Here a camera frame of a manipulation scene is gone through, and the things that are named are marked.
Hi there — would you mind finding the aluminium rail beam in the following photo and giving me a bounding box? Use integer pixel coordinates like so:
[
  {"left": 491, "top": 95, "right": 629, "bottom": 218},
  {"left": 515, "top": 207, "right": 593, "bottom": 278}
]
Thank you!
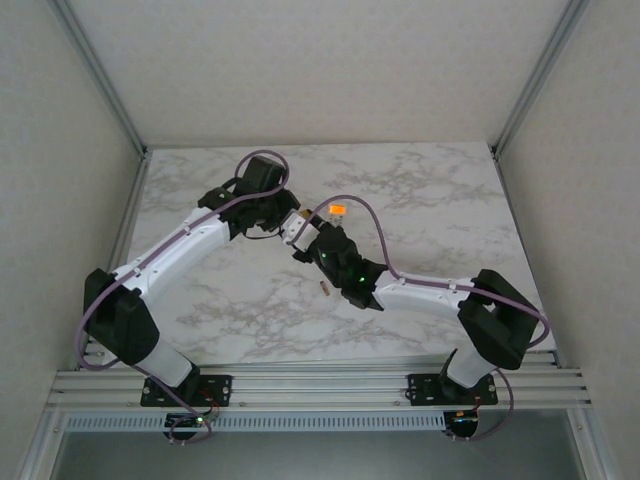
[{"left": 47, "top": 367, "right": 594, "bottom": 414}]

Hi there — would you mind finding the grey slotted cable duct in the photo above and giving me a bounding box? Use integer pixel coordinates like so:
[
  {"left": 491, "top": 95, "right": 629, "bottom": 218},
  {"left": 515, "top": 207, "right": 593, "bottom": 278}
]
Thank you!
[{"left": 64, "top": 411, "right": 447, "bottom": 433}]

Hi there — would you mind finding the aluminium lower frame post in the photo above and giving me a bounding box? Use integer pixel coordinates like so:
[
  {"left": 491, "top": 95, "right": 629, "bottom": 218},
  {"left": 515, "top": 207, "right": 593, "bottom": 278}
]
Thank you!
[
  {"left": 19, "top": 409, "right": 69, "bottom": 480},
  {"left": 567, "top": 407, "right": 619, "bottom": 480}
]

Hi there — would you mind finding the aluminium frame post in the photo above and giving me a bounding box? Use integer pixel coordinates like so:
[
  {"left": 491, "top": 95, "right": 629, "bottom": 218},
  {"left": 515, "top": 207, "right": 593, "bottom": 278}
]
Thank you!
[
  {"left": 567, "top": 407, "right": 619, "bottom": 480},
  {"left": 49, "top": 0, "right": 154, "bottom": 159},
  {"left": 489, "top": 0, "right": 591, "bottom": 159},
  {"left": 19, "top": 409, "right": 69, "bottom": 480}
]

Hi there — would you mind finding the white remote control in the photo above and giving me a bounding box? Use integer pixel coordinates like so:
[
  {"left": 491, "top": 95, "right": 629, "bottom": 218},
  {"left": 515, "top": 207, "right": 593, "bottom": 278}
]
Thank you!
[{"left": 325, "top": 199, "right": 350, "bottom": 225}]

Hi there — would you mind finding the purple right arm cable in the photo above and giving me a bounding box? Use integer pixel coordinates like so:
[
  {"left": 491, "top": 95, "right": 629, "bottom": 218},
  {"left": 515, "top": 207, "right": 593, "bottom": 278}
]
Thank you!
[{"left": 312, "top": 194, "right": 554, "bottom": 444}]

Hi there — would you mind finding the black controller board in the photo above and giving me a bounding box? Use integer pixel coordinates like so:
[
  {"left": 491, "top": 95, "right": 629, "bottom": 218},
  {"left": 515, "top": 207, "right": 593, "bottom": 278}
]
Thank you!
[
  {"left": 446, "top": 409, "right": 480, "bottom": 437},
  {"left": 166, "top": 412, "right": 210, "bottom": 430}
]

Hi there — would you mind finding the aluminium side rail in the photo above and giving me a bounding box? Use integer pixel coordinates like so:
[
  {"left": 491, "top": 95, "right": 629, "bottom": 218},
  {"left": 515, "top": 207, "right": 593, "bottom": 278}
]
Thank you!
[{"left": 74, "top": 148, "right": 154, "bottom": 372}]

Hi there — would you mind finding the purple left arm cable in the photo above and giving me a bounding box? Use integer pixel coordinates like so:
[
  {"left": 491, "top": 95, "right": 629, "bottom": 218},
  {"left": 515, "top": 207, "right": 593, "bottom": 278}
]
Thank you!
[{"left": 77, "top": 148, "right": 292, "bottom": 446}]

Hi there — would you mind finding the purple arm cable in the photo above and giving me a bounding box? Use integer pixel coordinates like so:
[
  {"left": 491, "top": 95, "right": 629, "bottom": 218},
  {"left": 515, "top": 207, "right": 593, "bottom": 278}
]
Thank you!
[
  {"left": 77, "top": 148, "right": 292, "bottom": 446},
  {"left": 312, "top": 194, "right": 554, "bottom": 444}
]

